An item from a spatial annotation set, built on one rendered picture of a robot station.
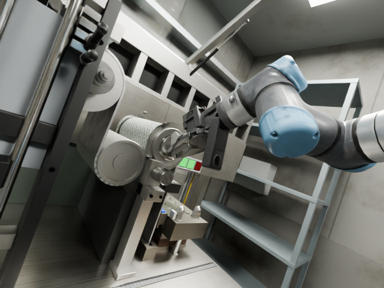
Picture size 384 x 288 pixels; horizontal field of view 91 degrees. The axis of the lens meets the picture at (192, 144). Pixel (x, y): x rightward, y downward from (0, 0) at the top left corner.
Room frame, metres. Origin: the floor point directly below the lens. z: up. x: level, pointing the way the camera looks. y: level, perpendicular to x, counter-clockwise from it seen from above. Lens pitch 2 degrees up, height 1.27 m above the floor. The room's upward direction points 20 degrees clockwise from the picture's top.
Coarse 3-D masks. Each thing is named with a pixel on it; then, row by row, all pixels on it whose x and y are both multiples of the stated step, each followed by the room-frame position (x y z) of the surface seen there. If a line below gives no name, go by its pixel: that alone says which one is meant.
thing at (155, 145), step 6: (162, 132) 0.53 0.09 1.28; (168, 132) 0.54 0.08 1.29; (180, 132) 0.57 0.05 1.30; (156, 138) 0.52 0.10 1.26; (162, 138) 0.53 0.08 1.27; (156, 144) 0.52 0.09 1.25; (156, 150) 0.53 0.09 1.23; (156, 156) 0.53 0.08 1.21; (168, 162) 0.56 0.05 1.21; (174, 162) 0.58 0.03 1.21
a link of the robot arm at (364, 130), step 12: (336, 120) 0.30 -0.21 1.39; (360, 120) 0.28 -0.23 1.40; (372, 120) 0.26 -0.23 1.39; (348, 132) 0.29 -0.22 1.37; (360, 132) 0.27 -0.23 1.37; (372, 132) 0.26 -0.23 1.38; (336, 144) 0.29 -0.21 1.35; (348, 144) 0.29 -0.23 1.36; (360, 144) 0.27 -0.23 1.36; (372, 144) 0.26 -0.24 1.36; (312, 156) 0.32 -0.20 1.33; (324, 156) 0.31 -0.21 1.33; (336, 156) 0.30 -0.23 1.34; (348, 156) 0.30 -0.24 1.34; (360, 156) 0.28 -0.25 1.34; (372, 156) 0.27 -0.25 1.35; (336, 168) 0.34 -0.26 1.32; (348, 168) 0.33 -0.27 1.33; (360, 168) 0.32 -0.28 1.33
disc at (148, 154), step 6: (162, 126) 0.53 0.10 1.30; (168, 126) 0.55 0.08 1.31; (174, 126) 0.56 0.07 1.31; (180, 126) 0.57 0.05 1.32; (156, 132) 0.52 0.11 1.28; (150, 138) 0.52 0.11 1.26; (150, 144) 0.52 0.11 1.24; (150, 150) 0.53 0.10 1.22; (150, 156) 0.53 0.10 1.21; (168, 168) 0.58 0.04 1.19
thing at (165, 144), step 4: (168, 136) 0.54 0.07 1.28; (164, 140) 0.53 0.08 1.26; (168, 140) 0.53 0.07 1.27; (160, 144) 0.53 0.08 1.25; (164, 144) 0.53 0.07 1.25; (168, 144) 0.54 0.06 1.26; (160, 148) 0.53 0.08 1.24; (164, 148) 0.53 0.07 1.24; (168, 148) 0.54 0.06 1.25; (160, 152) 0.53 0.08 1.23; (164, 152) 0.53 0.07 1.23; (164, 156) 0.54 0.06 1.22; (168, 160) 0.55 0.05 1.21; (172, 160) 0.56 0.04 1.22
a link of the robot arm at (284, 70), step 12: (288, 60) 0.32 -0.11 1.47; (264, 72) 0.35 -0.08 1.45; (276, 72) 0.33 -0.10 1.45; (288, 72) 0.32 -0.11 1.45; (300, 72) 0.31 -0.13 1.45; (252, 84) 0.36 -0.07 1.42; (264, 84) 0.33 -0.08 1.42; (300, 84) 0.32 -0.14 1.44; (240, 96) 0.37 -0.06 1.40; (252, 96) 0.36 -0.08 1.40; (252, 108) 0.37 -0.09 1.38
